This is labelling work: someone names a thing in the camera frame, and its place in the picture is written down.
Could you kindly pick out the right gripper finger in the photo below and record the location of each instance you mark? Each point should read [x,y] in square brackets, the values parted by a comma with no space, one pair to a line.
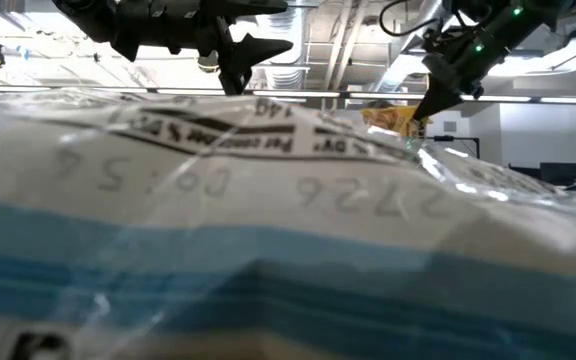
[438,97]

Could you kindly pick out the black tube stand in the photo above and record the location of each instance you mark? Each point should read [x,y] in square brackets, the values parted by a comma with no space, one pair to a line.
[448,138]

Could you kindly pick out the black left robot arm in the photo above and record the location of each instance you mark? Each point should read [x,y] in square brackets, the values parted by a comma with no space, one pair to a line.
[83,15]

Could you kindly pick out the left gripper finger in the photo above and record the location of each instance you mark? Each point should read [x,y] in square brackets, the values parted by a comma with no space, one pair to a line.
[248,7]
[248,50]

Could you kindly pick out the round silver ventilation duct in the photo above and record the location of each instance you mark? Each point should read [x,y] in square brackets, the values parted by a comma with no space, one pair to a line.
[280,50]

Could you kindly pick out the linear ceiling light strip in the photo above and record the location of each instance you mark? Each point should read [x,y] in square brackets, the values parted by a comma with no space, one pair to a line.
[298,94]

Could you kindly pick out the black background monitor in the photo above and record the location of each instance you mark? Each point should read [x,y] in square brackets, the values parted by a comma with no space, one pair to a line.
[563,175]

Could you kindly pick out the slanted silver ventilation duct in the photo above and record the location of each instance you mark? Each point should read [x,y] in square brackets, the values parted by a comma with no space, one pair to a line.
[408,45]

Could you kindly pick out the yellow ramen packet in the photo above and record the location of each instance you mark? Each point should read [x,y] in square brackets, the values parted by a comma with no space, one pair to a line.
[393,120]

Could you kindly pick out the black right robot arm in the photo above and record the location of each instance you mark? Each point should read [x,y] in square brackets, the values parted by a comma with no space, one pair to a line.
[538,12]

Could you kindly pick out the blue ramen packet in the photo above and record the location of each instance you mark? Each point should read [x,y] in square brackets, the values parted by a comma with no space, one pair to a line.
[288,225]

